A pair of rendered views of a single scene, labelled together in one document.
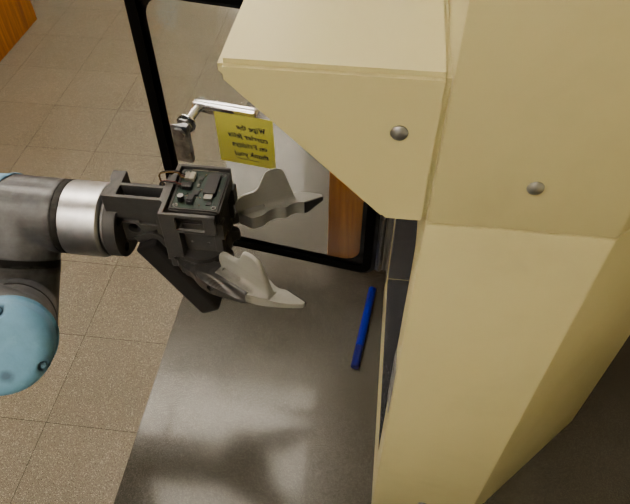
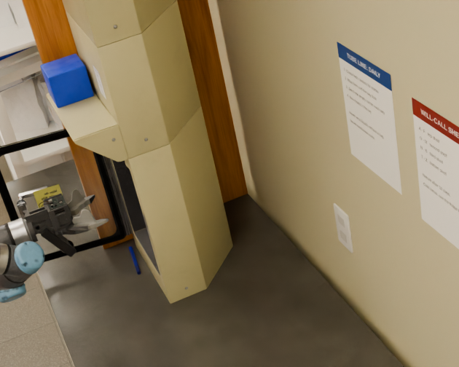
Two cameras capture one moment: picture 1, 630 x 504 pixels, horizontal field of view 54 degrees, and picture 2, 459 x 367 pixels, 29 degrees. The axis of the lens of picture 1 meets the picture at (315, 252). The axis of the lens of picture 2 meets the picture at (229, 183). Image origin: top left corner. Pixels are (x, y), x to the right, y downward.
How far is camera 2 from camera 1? 1.82 m
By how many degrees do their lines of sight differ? 24
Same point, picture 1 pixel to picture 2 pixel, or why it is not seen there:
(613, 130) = (152, 121)
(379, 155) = (111, 146)
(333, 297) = (115, 258)
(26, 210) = not seen: outside the picture
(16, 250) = not seen: hidden behind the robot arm
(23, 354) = (38, 253)
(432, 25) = (109, 118)
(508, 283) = (155, 167)
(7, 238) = not seen: outside the picture
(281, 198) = (80, 201)
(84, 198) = (17, 223)
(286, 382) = (114, 291)
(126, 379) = not seen: outside the picture
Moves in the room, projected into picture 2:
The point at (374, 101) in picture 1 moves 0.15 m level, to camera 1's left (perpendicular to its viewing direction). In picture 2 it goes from (106, 135) to (48, 159)
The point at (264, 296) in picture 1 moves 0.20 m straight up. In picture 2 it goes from (94, 223) to (73, 158)
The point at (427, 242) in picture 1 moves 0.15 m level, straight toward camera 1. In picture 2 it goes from (131, 164) to (140, 193)
